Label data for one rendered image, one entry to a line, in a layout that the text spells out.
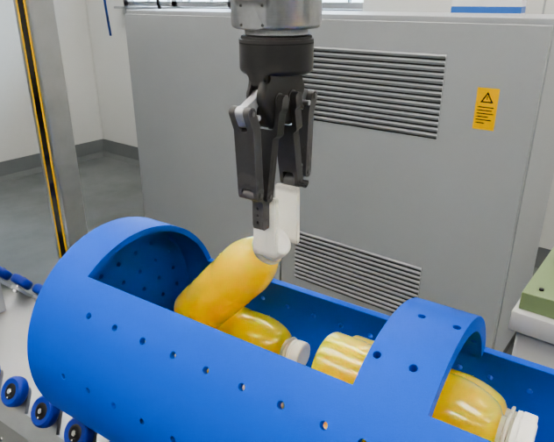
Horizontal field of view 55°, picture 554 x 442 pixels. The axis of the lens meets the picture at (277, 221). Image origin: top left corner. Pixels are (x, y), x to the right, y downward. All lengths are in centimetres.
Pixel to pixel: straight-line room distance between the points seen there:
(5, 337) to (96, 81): 480
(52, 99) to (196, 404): 94
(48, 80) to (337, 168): 138
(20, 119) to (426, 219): 407
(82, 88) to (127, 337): 520
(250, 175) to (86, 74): 524
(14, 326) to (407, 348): 84
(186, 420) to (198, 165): 245
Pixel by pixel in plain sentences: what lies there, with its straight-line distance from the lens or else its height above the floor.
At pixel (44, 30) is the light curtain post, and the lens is 133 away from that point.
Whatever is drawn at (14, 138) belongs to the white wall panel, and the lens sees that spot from 543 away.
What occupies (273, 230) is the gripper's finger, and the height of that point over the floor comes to 127.
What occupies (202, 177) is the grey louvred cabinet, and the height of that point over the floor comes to 61.
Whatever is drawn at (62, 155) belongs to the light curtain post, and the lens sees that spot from 137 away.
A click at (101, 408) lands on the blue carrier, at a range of 64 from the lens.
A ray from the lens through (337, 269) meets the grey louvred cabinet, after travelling 252.
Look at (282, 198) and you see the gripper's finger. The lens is 62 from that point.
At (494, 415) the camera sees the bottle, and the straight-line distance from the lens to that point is 52.
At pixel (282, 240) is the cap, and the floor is 125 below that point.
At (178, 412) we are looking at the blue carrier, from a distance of 55.
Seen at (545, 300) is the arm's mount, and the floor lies 103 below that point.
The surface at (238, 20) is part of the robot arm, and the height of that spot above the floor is 149.
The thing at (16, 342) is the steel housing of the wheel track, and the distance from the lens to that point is 111.
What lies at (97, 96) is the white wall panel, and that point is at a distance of 583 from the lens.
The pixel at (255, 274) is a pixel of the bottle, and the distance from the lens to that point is 63.
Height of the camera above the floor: 151
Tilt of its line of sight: 23 degrees down
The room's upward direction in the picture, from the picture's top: straight up
